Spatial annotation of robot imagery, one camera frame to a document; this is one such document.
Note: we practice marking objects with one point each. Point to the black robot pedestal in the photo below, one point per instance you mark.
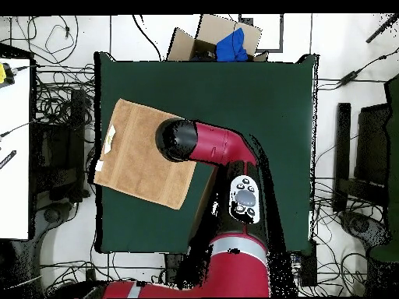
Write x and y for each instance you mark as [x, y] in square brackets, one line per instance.
[173, 268]

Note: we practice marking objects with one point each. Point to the black power adapter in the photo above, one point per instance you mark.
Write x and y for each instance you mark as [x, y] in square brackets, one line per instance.
[349, 78]

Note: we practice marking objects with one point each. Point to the black equipment box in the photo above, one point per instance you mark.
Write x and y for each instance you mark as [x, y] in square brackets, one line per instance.
[62, 155]

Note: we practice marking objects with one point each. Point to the tan terry towel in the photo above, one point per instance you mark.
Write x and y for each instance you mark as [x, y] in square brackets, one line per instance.
[137, 158]

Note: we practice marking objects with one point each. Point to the blue garment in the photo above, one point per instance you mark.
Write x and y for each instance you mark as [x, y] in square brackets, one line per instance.
[230, 46]

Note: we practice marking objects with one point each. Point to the yellow and black device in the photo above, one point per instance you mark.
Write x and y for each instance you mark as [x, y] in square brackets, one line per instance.
[2, 73]

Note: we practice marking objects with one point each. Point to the open cardboard box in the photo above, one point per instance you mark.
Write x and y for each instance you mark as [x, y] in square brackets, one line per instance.
[215, 28]

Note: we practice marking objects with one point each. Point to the grey rectangular frame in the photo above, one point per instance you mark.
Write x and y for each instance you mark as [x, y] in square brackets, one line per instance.
[281, 34]

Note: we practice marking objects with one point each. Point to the black upright bar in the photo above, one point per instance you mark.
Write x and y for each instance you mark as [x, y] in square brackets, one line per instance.
[343, 140]

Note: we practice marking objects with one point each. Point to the black rod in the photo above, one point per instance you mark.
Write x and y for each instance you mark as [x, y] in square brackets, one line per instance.
[383, 28]

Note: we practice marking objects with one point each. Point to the black strip tool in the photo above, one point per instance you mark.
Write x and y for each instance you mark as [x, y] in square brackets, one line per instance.
[7, 159]

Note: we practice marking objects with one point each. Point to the white desk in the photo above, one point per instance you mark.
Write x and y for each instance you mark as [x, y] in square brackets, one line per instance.
[14, 155]

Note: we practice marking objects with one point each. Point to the black power strip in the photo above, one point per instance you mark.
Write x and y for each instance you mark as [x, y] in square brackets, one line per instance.
[91, 275]
[308, 268]

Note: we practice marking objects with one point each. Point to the dark green table cloth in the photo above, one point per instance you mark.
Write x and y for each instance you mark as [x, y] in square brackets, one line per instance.
[265, 93]

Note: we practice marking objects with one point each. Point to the grey round floor base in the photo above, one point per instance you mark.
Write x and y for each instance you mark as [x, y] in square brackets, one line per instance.
[53, 215]

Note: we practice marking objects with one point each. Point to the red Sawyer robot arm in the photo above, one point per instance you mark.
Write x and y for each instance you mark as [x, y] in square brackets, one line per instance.
[218, 146]

